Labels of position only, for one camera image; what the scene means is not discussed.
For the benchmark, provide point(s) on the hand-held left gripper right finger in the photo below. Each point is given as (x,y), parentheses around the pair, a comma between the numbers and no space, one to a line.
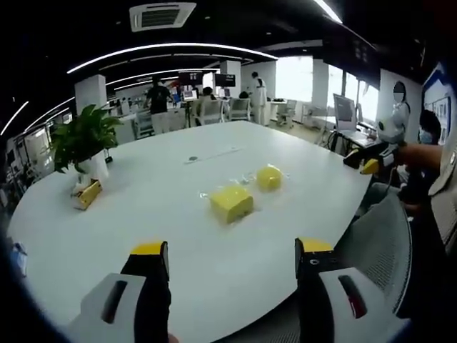
(353,307)

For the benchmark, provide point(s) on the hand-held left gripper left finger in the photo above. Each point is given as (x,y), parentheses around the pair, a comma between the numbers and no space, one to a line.
(107,303)

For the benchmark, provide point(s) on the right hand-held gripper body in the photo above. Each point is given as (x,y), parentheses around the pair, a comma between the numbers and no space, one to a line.
(392,130)

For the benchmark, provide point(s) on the yellow round silicone block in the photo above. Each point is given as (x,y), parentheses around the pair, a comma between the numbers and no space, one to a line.
(270,178)

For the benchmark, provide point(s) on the yellow rectangular silicone block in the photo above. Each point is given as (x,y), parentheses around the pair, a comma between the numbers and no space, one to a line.
(230,204)

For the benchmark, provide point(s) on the person's left hand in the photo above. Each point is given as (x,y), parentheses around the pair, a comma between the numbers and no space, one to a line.
(173,338)

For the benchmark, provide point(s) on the open laptop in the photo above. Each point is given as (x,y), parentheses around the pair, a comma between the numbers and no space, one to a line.
(345,111)

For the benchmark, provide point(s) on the grey mesh office chair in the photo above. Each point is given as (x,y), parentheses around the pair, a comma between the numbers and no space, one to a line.
(378,246)

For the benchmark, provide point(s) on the person with face mask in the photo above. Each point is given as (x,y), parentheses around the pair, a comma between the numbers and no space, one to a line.
(446,186)

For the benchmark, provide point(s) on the white office chair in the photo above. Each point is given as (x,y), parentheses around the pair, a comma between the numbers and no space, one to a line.
(287,111)
(240,109)
(210,111)

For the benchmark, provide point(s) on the yellow tissue box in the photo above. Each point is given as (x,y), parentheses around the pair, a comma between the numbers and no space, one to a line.
(87,196)

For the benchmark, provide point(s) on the green potted plant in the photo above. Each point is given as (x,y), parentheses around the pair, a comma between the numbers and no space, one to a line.
(84,139)

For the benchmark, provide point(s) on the ceiling air conditioner vent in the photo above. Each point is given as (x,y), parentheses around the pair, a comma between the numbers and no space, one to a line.
(162,16)

